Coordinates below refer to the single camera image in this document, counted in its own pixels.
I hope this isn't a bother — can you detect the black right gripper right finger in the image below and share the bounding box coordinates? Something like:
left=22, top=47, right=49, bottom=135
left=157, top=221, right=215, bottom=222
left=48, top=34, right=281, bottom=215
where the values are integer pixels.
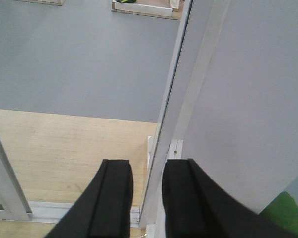
left=162, top=159, right=298, bottom=238

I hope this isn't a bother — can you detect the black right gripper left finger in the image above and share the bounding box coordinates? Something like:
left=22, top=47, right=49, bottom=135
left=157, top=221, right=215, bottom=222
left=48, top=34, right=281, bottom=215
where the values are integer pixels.
left=46, top=159, right=133, bottom=238

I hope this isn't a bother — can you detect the aluminium floor track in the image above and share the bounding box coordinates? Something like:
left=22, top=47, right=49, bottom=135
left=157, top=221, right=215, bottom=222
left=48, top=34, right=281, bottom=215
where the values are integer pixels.
left=27, top=201, right=142, bottom=228

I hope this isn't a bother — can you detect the light wooden base platform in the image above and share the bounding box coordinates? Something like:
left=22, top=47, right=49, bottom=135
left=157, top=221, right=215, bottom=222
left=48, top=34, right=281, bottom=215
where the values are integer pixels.
left=0, top=108, right=162, bottom=238

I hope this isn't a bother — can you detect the distant wooden platform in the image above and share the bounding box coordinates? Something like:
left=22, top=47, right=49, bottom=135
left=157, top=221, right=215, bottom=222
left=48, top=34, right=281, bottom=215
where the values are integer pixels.
left=112, top=0, right=185, bottom=20

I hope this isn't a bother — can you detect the distant green sandbag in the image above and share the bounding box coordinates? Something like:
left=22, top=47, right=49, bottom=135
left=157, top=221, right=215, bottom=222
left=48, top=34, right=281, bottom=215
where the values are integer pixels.
left=116, top=0, right=136, bottom=4

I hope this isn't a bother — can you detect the white door jamb frame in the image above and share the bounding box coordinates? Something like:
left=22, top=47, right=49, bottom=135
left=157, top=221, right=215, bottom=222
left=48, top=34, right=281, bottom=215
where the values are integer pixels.
left=139, top=0, right=231, bottom=228

